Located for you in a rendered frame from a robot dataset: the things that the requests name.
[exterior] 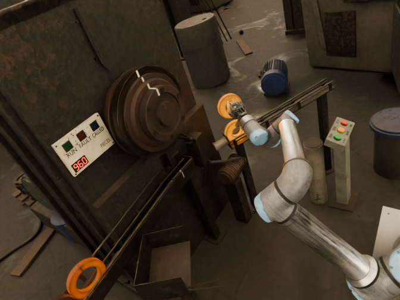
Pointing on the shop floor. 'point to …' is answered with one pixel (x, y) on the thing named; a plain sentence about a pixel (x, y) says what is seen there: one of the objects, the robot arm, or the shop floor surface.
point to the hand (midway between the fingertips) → (229, 103)
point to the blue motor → (275, 78)
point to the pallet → (26, 198)
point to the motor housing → (236, 187)
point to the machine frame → (34, 55)
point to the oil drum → (203, 50)
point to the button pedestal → (341, 168)
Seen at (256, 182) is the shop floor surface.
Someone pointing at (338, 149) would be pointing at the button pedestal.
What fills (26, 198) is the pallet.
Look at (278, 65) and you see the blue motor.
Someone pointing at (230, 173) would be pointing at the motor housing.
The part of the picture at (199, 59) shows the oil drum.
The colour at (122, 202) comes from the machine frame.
